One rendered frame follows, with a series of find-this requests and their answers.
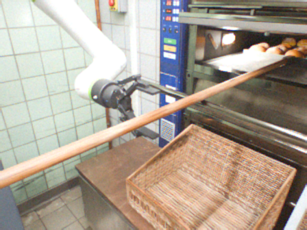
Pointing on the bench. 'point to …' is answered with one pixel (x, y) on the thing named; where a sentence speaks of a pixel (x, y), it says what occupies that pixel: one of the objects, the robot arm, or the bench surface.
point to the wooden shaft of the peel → (17, 172)
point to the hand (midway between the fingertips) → (153, 114)
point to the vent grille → (167, 130)
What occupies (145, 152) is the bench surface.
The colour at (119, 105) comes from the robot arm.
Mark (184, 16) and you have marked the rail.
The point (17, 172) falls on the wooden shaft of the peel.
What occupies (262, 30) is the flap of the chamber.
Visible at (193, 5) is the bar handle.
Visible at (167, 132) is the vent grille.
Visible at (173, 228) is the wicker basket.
